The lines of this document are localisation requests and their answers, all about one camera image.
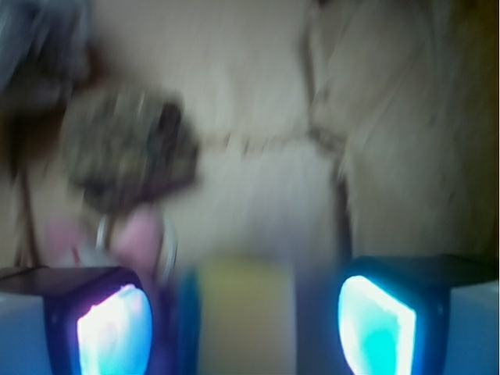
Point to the brown rock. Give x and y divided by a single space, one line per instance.
123 146

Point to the brown paper bag tray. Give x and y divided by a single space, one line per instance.
325 131

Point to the yellow and green sponge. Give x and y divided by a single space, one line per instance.
237 316

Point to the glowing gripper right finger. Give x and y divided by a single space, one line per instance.
436 314

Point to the pink plush bunny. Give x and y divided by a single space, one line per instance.
146 244

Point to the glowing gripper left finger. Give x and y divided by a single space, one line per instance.
74 320

